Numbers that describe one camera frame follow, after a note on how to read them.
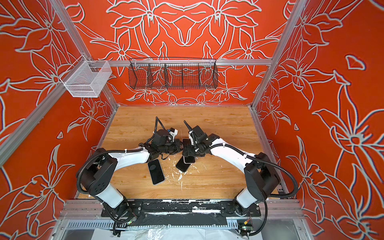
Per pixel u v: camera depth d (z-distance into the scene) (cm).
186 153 74
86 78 92
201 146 62
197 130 68
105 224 70
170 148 76
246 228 68
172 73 100
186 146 76
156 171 84
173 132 82
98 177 45
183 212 73
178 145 76
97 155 46
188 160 80
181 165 88
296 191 40
